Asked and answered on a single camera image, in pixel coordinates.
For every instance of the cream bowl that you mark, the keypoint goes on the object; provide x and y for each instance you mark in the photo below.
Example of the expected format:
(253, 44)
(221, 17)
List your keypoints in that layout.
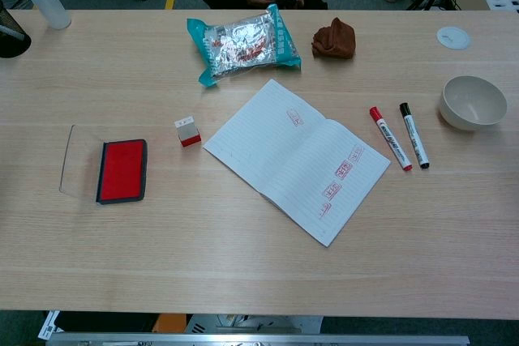
(472, 105)

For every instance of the black mesh holder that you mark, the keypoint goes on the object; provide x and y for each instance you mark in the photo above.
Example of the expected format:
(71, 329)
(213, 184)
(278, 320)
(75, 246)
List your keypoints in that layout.
(12, 40)

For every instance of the red whiteboard marker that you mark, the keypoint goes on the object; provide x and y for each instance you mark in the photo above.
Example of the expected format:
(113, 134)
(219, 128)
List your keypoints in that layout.
(389, 137)

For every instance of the clear ink pad lid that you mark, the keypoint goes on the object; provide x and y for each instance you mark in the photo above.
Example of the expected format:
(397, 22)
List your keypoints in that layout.
(81, 159)

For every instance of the teal and foil snack bag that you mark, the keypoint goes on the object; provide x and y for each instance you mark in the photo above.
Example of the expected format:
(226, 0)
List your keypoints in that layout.
(243, 44)

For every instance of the small red white stamp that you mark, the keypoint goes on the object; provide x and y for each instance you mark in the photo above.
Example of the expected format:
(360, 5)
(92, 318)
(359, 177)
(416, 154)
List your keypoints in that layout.
(188, 133)

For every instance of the red ink pad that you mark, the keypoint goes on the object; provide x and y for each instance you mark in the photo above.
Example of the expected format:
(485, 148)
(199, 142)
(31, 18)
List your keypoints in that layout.
(121, 172)

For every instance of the black whiteboard marker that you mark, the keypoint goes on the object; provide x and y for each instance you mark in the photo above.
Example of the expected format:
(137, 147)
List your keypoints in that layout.
(414, 137)

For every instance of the open lined notebook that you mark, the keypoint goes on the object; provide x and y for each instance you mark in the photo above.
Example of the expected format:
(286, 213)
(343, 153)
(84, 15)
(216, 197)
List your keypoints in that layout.
(284, 151)

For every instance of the aluminium rail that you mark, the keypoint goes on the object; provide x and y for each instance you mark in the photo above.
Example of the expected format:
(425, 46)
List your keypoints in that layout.
(259, 340)

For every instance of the white barcode label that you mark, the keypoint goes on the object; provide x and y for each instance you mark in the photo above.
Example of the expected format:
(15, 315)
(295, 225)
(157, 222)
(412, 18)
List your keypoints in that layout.
(48, 323)

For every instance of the white robot chassis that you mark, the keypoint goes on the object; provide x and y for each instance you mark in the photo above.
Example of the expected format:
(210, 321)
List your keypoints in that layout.
(251, 323)

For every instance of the brown crumpled cloth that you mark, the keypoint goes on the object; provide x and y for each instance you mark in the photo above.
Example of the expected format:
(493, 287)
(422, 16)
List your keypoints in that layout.
(334, 40)

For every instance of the orange object under table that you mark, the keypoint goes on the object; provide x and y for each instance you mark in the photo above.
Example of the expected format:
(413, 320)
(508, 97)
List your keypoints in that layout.
(172, 322)

